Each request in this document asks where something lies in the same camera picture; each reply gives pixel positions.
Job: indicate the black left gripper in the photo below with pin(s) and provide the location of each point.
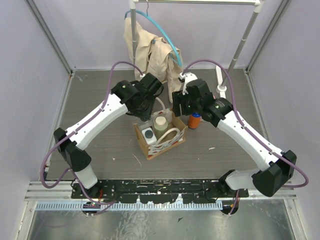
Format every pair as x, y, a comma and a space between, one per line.
144, 116

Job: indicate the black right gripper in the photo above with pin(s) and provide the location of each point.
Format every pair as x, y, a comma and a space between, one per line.
178, 98

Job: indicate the orange bottle blue pump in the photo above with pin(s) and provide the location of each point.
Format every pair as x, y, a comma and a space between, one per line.
194, 121

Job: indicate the green bottle beige cap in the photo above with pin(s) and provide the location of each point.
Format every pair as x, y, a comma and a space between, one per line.
160, 126

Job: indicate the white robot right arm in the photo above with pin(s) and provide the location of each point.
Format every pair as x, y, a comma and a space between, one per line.
273, 165

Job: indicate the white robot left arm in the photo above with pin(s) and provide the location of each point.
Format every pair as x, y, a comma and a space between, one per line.
72, 142

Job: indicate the white bottle grey cap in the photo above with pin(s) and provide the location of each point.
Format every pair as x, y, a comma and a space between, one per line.
149, 136

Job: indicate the beige jacket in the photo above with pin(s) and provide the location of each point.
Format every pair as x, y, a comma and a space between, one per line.
153, 55

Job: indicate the blue clothes hanger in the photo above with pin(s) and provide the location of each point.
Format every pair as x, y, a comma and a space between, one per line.
151, 20

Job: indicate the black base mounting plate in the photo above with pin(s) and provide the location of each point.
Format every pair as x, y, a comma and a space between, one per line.
157, 191

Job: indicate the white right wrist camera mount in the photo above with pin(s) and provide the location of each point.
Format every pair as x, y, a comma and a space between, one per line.
185, 78

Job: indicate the white clothes rack frame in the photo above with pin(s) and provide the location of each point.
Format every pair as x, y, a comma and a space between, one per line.
200, 31

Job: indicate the slotted grey cable duct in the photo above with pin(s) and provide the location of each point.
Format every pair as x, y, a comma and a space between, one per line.
81, 206

